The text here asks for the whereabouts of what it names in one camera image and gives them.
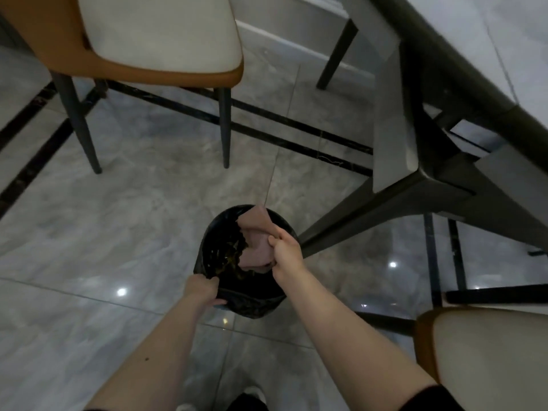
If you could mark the orange chair with cream seat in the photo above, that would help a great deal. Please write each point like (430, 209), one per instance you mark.
(154, 34)
(488, 359)

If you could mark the yellow food scraps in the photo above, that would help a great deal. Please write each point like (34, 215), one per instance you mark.
(231, 256)

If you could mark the dark furniture leg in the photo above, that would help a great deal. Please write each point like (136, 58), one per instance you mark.
(338, 53)

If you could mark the person's right fingers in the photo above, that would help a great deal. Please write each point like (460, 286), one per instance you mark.
(275, 243)

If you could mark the person's right forearm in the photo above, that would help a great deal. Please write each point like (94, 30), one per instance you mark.
(342, 333)

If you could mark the dining table with dark legs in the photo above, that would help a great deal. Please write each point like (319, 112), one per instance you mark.
(432, 175)

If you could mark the person's left hand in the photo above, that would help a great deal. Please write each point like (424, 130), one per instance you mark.
(200, 288)

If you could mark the black sleeve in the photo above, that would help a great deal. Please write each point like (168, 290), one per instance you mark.
(432, 400)

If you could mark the pink cloth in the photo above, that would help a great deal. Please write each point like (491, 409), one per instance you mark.
(257, 248)

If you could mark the dark trousers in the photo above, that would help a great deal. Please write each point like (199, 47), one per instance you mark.
(240, 404)

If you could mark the white shoe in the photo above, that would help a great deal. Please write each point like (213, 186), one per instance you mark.
(185, 407)
(256, 395)

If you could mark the black bin with bag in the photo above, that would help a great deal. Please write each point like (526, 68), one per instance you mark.
(252, 295)

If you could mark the person's left thumb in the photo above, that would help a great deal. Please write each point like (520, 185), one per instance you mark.
(218, 302)

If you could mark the person's left forearm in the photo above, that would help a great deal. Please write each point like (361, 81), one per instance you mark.
(156, 359)

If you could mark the person's right hand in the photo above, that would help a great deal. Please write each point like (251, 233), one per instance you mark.
(287, 254)

